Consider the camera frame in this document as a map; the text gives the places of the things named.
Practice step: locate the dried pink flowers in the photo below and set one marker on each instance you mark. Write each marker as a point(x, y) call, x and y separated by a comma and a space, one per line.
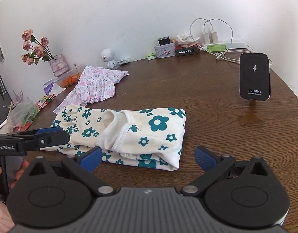
point(36, 50)

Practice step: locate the orange snack bag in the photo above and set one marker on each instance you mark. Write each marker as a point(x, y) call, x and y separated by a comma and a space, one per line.
point(69, 78)

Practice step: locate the black red box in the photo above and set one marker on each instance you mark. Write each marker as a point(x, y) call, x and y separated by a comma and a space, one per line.
point(184, 51)

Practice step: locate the right white charger adapter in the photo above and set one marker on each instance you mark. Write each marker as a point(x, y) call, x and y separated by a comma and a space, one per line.
point(214, 37)

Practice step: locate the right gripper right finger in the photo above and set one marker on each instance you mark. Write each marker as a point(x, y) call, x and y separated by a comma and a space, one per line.
point(215, 169)

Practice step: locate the white power strip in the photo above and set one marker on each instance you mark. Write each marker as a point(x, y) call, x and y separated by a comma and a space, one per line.
point(233, 45)

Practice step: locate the plastic bag with snacks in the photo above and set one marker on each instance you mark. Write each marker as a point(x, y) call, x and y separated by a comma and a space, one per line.
point(24, 113)

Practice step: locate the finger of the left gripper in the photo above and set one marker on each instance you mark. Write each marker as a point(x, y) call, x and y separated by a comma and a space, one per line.
point(48, 131)
point(37, 142)

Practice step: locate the white wall socket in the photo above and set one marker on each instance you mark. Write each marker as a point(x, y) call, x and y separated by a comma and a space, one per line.
point(292, 87)

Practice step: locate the black wireless charger stand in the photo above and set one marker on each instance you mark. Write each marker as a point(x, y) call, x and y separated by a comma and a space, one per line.
point(254, 76)

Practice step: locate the left white charger adapter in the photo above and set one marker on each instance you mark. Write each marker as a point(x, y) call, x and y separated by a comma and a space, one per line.
point(206, 38)

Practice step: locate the green white small box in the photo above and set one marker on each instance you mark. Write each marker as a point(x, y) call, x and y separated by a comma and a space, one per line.
point(151, 56)

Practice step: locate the cream teal floral garment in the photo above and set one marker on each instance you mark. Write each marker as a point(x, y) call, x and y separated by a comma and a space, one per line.
point(149, 138)

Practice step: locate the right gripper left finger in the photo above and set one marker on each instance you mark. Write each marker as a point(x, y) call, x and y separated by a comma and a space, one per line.
point(80, 168)

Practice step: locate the pink floral garment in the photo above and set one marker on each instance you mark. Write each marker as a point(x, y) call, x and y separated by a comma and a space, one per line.
point(95, 85)

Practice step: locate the crumpled white tissue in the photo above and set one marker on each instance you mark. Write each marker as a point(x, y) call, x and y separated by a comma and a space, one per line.
point(186, 40)

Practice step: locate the green spray bottle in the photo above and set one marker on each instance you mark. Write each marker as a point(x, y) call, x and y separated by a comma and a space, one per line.
point(215, 48)

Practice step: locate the small black box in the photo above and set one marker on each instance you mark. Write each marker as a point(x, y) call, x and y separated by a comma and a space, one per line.
point(164, 41)

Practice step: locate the white charger adapter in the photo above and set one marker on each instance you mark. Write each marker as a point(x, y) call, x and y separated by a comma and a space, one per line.
point(214, 37)
point(206, 38)

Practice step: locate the pink white vase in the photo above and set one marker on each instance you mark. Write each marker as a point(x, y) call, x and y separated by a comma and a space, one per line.
point(59, 65)

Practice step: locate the pink jacket left sleeve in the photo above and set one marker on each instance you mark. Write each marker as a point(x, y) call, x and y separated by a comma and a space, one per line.
point(6, 222)

